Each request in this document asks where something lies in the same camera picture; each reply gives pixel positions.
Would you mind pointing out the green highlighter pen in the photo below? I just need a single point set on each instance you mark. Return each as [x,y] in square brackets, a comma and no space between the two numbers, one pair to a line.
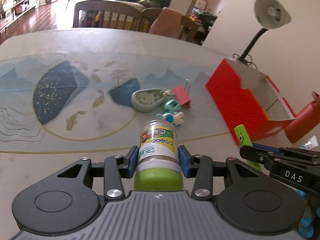
[243,140]

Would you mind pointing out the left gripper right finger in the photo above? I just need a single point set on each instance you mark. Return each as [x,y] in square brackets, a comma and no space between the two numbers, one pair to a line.
[199,167]

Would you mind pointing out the red white cardboard box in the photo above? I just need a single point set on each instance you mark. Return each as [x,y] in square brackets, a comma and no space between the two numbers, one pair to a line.
[245,96]

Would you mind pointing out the painted landscape table mat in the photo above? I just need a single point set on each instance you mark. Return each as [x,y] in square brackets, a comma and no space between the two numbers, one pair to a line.
[75,103]

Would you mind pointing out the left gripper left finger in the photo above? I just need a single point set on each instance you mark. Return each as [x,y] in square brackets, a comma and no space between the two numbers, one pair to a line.
[116,168]

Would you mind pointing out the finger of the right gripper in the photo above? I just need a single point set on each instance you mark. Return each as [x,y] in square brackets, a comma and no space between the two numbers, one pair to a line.
[286,150]
[269,158]

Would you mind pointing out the wooden dining chair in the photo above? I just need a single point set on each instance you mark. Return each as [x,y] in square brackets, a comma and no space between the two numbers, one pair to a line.
[107,14]

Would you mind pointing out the red binder clip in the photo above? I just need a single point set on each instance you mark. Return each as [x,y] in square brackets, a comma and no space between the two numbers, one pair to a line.
[181,92]

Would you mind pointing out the grey desk lamp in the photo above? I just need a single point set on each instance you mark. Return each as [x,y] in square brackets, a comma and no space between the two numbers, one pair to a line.
[271,14]

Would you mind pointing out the green lid jar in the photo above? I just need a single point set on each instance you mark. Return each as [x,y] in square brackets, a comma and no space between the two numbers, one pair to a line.
[158,165]

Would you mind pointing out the grey green tape dispenser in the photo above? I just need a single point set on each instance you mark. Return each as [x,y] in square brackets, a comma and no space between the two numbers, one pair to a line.
[146,100]

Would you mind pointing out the wooden tv console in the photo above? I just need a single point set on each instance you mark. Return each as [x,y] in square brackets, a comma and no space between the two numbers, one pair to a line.
[12,14]

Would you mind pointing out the wooden chair with cloth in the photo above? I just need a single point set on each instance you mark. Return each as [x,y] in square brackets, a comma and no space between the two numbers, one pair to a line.
[189,27]

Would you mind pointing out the pink cloth on chair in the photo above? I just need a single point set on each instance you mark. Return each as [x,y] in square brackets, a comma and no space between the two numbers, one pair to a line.
[168,23]

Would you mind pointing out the blue white astronaut toy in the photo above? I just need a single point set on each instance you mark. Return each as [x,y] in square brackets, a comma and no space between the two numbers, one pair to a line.
[175,118]

